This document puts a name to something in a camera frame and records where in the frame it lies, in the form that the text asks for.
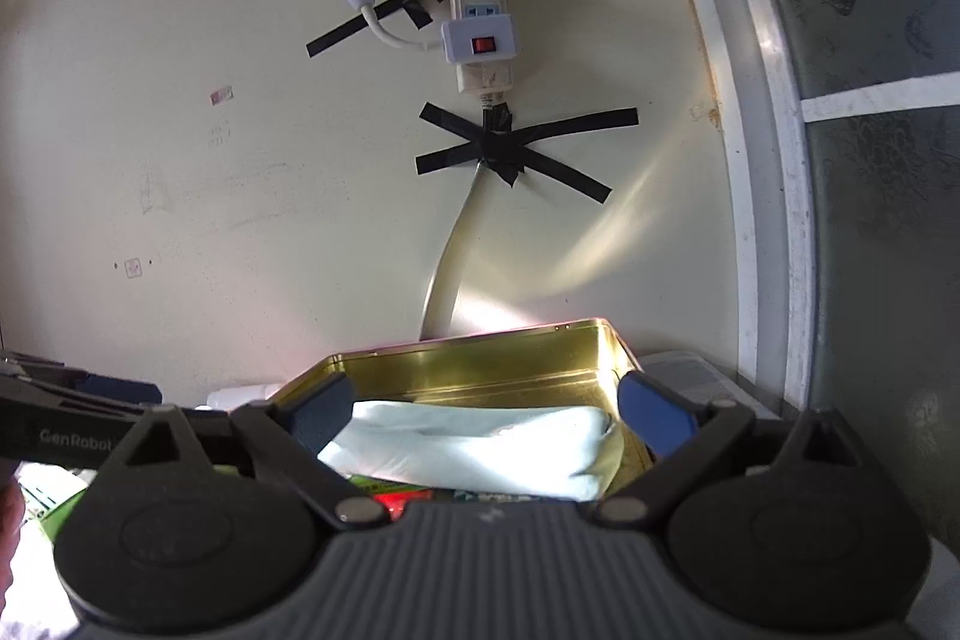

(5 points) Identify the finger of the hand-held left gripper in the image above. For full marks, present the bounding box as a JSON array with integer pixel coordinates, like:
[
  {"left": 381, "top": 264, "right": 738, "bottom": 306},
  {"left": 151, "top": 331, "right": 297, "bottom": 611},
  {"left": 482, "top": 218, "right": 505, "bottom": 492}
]
[{"left": 0, "top": 351, "right": 162, "bottom": 408}]

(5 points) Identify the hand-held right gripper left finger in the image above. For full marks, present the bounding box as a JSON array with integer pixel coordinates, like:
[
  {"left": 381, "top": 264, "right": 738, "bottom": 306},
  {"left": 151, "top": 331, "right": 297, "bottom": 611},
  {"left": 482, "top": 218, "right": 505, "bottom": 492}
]
[{"left": 120, "top": 376, "right": 392, "bottom": 532}]

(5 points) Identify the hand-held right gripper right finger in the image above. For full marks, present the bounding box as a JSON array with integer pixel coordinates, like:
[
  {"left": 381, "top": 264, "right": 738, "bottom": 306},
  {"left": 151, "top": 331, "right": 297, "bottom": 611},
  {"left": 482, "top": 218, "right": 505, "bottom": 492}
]
[{"left": 592, "top": 370, "right": 856, "bottom": 528}]

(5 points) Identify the white soft packet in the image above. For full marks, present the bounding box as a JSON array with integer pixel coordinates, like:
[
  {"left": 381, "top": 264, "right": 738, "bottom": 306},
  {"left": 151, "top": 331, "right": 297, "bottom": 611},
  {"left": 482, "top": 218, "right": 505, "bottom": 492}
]
[{"left": 316, "top": 398, "right": 623, "bottom": 502}]

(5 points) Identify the gold metal tin box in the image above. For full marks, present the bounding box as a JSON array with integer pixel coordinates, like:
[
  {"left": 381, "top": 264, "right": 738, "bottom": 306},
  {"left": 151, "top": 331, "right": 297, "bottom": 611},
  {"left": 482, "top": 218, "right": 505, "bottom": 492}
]
[{"left": 270, "top": 316, "right": 661, "bottom": 506}]

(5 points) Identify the person's left hand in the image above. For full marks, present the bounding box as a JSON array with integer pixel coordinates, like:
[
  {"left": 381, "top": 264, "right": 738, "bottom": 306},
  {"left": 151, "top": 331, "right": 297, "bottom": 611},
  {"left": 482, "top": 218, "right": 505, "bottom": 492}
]
[{"left": 0, "top": 482, "right": 27, "bottom": 618}]

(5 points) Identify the green package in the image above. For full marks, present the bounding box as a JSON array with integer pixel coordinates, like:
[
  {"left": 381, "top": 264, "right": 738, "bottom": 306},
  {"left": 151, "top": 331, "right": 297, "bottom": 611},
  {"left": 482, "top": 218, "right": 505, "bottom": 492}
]
[{"left": 19, "top": 464, "right": 100, "bottom": 545}]

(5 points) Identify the red packet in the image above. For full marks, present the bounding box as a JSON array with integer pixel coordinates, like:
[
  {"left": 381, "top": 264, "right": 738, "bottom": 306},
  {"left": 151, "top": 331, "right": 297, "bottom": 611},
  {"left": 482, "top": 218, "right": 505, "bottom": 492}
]
[{"left": 375, "top": 492, "right": 436, "bottom": 522}]

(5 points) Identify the green patterned tissue packet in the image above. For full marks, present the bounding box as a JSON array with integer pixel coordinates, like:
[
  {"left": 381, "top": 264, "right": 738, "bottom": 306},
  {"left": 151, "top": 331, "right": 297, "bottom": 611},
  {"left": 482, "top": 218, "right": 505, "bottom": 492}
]
[{"left": 442, "top": 488, "right": 580, "bottom": 506}]

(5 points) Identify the black tape strip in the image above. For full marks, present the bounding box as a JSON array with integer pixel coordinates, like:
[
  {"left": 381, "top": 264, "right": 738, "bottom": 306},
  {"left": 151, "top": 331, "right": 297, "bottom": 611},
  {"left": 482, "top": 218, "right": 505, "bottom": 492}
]
[
  {"left": 304, "top": 0, "right": 421, "bottom": 59},
  {"left": 392, "top": 0, "right": 434, "bottom": 31},
  {"left": 415, "top": 107, "right": 640, "bottom": 176},
  {"left": 418, "top": 101, "right": 612, "bottom": 205}
]

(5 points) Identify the white cable conduit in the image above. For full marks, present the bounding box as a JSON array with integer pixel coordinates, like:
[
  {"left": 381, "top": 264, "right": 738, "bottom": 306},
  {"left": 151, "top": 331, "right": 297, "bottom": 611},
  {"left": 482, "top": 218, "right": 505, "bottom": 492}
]
[{"left": 418, "top": 160, "right": 500, "bottom": 341}]

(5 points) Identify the black power cable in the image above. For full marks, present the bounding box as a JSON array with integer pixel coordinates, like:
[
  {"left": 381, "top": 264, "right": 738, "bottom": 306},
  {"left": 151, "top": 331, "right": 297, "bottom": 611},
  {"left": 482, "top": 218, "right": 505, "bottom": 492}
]
[{"left": 480, "top": 91, "right": 515, "bottom": 136}]

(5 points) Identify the white frame window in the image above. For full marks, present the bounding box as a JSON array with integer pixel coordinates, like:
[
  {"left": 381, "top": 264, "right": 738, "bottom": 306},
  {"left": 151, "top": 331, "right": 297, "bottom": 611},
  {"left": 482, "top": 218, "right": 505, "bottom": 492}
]
[{"left": 643, "top": 0, "right": 960, "bottom": 431}]

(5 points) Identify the white switch adapter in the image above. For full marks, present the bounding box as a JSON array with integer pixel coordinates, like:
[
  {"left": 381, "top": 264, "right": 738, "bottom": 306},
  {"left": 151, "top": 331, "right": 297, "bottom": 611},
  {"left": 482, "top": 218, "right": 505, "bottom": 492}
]
[{"left": 441, "top": 14, "right": 518, "bottom": 65}]

